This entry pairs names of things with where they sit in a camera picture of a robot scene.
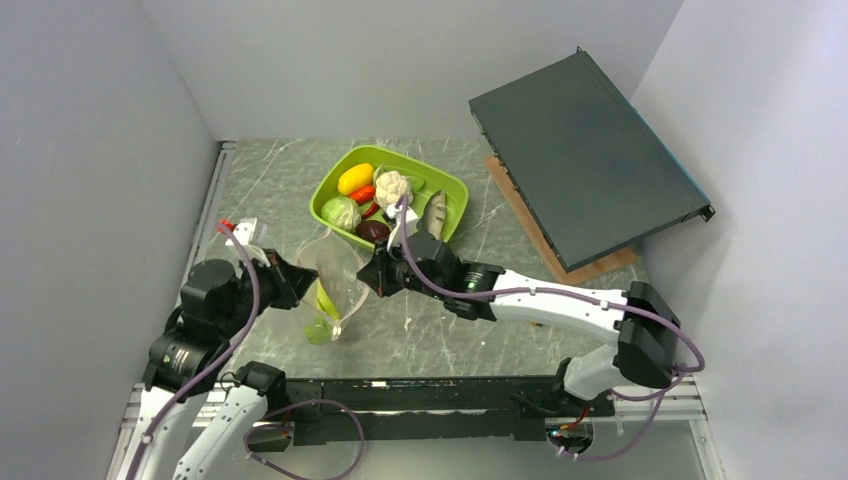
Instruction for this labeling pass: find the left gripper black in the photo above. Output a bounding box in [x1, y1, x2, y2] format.
[218, 247, 319, 336]

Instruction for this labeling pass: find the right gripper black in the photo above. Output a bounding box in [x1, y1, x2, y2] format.
[357, 232, 447, 301]

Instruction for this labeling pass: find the clear zip top bag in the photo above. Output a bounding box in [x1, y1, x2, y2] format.
[294, 229, 369, 337]

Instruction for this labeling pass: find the green toy celery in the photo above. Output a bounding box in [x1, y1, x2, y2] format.
[303, 280, 342, 345]

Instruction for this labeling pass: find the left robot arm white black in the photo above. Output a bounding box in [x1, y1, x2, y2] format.
[118, 249, 319, 479]

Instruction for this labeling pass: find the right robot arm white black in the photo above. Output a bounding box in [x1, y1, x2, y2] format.
[357, 233, 681, 415]

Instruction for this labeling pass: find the grey toy fish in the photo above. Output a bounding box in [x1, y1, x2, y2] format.
[419, 190, 447, 240]

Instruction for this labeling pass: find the green toy cabbage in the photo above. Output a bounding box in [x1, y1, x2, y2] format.
[320, 196, 362, 232]

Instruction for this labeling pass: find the white toy cauliflower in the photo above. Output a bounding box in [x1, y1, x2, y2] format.
[374, 171, 413, 209]

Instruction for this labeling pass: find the green plastic tray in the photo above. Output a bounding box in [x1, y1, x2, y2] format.
[309, 145, 469, 252]

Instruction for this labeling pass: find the wooden board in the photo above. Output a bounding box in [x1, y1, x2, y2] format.
[483, 156, 638, 285]

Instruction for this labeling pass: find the dark grey metal case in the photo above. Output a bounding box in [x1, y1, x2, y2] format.
[468, 49, 715, 271]

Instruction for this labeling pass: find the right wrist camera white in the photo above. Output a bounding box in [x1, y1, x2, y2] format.
[386, 203, 419, 249]

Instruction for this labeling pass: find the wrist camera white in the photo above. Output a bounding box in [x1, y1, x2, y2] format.
[216, 218, 271, 266]
[386, 203, 419, 249]

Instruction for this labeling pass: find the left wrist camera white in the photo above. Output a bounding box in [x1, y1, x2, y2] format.
[216, 218, 271, 266]

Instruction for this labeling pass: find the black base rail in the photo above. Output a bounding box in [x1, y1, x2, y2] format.
[249, 375, 615, 452]

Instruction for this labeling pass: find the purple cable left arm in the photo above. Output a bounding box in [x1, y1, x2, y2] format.
[122, 222, 366, 480]

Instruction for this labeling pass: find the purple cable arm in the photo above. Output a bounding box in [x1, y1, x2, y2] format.
[122, 222, 366, 480]
[394, 195, 706, 464]

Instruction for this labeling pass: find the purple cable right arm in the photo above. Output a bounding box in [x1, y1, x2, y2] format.
[394, 195, 706, 464]

